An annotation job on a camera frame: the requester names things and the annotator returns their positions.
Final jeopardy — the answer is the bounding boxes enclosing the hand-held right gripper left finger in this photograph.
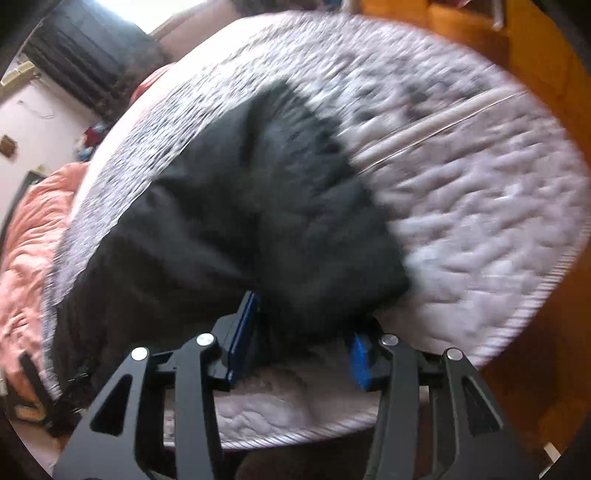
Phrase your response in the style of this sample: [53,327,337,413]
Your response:
[53,291,259,480]

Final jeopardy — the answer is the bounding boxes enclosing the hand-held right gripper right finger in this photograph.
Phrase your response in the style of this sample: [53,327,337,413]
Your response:
[348,318,541,480]

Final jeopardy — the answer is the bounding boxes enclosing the black quilted pants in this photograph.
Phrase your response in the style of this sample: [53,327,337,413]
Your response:
[48,80,414,416]

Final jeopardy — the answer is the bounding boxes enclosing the pink fleece blanket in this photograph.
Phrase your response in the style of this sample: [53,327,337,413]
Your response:
[0,161,90,444]

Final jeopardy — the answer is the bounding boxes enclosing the grey quilted bed cover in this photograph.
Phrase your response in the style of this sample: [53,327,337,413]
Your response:
[44,11,591,450]

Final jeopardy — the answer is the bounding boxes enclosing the dark headboard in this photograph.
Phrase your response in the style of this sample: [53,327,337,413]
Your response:
[0,168,47,241]

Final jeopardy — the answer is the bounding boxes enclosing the bedside table clutter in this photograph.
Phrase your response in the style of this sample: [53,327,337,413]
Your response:
[76,122,110,162]

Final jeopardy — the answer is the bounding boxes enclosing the pale pink bed sheet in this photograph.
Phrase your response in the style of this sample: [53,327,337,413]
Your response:
[85,14,296,185]

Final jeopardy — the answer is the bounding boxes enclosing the pink pillow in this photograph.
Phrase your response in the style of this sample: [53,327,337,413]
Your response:
[129,65,175,104]

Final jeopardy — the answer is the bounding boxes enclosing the dark patterned curtain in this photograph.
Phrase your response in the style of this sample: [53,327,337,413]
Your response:
[28,18,174,112]

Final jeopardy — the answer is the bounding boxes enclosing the wooden cabinet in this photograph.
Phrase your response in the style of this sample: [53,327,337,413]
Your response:
[360,0,546,51]

